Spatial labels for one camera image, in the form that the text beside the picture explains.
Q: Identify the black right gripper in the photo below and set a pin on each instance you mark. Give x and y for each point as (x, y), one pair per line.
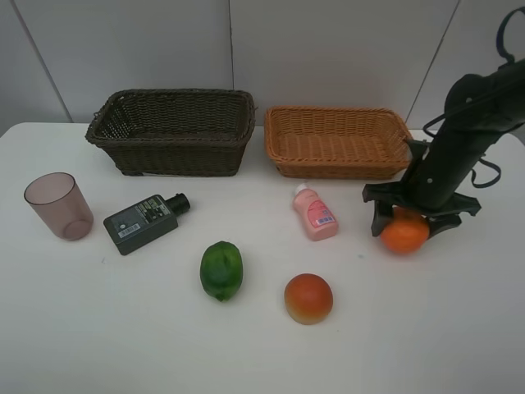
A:
(429, 186)

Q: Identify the orange tangerine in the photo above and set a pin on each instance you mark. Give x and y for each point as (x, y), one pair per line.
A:
(406, 233)

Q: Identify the pink lotion bottle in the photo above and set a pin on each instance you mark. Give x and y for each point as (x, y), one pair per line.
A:
(317, 219)

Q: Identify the red yellow peach fruit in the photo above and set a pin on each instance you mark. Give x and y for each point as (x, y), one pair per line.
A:
(308, 298)

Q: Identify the green lime fruit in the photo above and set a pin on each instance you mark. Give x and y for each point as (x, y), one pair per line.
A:
(221, 270)

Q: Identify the translucent pink plastic cup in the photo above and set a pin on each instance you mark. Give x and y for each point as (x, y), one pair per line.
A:
(57, 199)

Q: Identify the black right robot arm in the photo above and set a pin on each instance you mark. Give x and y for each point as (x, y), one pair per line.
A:
(478, 111)

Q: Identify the light orange wicker basket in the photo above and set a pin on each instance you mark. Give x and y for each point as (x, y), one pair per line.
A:
(336, 143)

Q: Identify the dark brown wicker basket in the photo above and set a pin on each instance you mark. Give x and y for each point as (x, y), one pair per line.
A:
(175, 132)

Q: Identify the dark green rectangular bottle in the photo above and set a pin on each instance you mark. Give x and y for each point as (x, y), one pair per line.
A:
(145, 221)

